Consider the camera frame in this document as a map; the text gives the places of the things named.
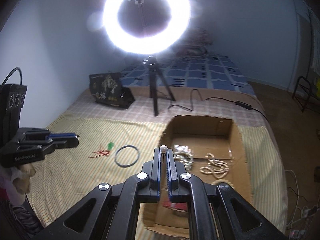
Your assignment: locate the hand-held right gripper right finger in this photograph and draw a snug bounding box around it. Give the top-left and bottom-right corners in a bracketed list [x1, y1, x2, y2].
[165, 148, 288, 240]

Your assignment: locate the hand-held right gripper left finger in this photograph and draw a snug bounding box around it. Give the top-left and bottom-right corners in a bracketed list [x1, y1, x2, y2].
[44, 147, 162, 240]

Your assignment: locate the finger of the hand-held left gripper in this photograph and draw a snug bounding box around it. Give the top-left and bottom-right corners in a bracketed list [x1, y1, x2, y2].
[47, 132, 80, 139]
[41, 138, 79, 153]

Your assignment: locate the shiny pearl necklace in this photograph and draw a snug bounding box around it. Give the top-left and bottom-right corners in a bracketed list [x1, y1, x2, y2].
[174, 145, 195, 170]

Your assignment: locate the white bead necklace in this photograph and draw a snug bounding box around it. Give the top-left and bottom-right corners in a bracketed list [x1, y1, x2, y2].
[199, 154, 229, 180]

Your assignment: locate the cardboard box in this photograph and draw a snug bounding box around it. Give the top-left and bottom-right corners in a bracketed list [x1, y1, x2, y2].
[141, 115, 253, 239]

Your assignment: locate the person's left forearm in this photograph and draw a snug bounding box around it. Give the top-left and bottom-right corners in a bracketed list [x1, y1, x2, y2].
[0, 166, 18, 200]

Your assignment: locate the person's left hand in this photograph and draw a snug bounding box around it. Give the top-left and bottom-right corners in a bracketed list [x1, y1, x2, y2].
[11, 164, 36, 194]

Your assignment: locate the checked bed sheet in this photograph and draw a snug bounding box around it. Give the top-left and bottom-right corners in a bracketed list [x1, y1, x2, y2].
[49, 86, 268, 130]

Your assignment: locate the yellow striped cloth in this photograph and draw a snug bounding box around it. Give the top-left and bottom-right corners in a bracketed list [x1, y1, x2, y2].
[26, 114, 288, 240]

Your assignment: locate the red flat packet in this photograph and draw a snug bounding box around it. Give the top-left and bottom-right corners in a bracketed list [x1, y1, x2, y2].
[162, 200, 188, 212]

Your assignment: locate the dark bangle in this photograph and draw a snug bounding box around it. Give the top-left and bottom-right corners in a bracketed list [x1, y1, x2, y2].
[114, 145, 140, 167]

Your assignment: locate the black printed bag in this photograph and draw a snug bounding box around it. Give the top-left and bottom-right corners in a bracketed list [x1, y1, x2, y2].
[89, 72, 135, 110]

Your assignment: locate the black tripod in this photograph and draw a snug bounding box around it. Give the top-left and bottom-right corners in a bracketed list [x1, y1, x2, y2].
[142, 56, 176, 117]

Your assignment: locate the dark cloth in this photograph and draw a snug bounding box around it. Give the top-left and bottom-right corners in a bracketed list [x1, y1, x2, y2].
[0, 187, 44, 240]

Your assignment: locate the blue patterned blanket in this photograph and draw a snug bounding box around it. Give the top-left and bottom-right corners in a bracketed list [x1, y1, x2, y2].
[120, 51, 257, 98]

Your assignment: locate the brown patterned cloth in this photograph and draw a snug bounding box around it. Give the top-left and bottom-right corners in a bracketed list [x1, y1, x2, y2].
[175, 29, 213, 58]

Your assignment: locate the black clothes rack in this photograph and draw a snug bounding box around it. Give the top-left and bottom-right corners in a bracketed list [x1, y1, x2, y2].
[292, 5, 320, 113]

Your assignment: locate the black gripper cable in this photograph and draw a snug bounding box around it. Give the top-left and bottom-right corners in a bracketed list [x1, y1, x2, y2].
[1, 67, 23, 87]

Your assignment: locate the green pendant on red cord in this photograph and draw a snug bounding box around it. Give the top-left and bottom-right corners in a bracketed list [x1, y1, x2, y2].
[89, 142, 115, 159]

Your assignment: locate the black cable with inline switch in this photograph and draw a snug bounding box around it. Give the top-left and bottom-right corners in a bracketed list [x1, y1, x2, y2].
[169, 89, 267, 120]

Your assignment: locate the white ring light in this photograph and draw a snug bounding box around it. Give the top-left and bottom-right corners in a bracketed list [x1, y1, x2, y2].
[102, 0, 197, 54]

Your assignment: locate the white power strip with cables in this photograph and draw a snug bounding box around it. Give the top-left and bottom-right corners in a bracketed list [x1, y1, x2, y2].
[285, 170, 320, 240]

